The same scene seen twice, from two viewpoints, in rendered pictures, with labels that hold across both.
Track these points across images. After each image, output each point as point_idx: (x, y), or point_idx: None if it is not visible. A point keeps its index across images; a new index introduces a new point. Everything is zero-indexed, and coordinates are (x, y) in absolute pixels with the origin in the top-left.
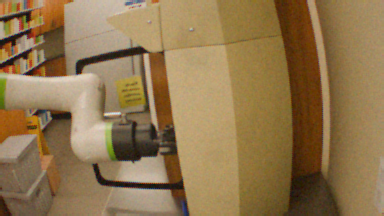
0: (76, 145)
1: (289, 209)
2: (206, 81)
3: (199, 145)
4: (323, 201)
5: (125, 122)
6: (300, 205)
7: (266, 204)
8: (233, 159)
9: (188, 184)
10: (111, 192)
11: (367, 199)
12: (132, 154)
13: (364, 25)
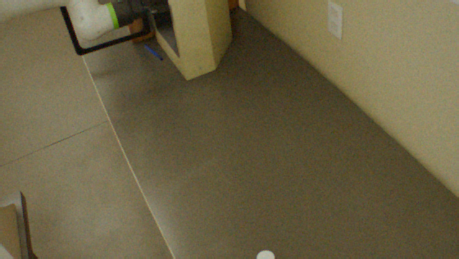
0: (86, 29)
1: (233, 38)
2: None
3: (184, 4)
4: (260, 30)
5: (121, 0)
6: (240, 34)
7: (221, 35)
8: (203, 8)
9: (179, 29)
10: (84, 58)
11: (317, 29)
12: (131, 20)
13: None
